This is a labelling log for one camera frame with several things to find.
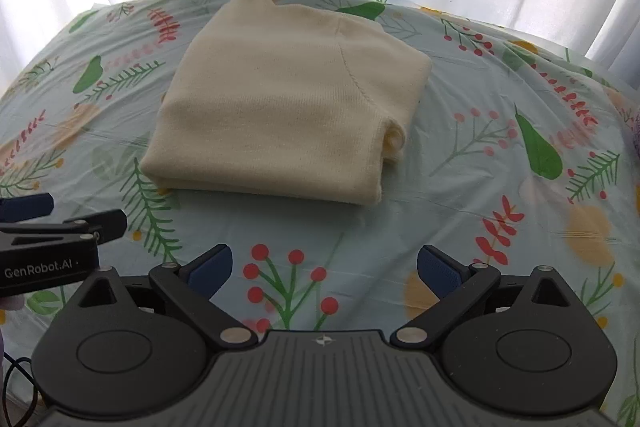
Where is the black cable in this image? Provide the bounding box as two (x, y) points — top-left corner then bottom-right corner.
(0, 354), (41, 427)

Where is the floral printed bed sheet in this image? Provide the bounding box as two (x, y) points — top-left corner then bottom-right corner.
(0, 0), (640, 427)

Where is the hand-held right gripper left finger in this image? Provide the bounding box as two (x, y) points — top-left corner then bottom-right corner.
(75, 243), (259, 351)

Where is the cream knit sweater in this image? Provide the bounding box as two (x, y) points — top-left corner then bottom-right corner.
(139, 0), (434, 208)

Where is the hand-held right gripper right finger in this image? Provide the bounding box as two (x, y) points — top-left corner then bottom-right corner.
(390, 244), (574, 351)

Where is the purple patterned cloth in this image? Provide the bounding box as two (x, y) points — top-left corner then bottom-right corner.
(619, 104), (640, 160)

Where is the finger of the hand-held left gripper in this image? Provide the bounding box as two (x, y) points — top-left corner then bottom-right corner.
(0, 209), (129, 246)
(0, 193), (55, 224)

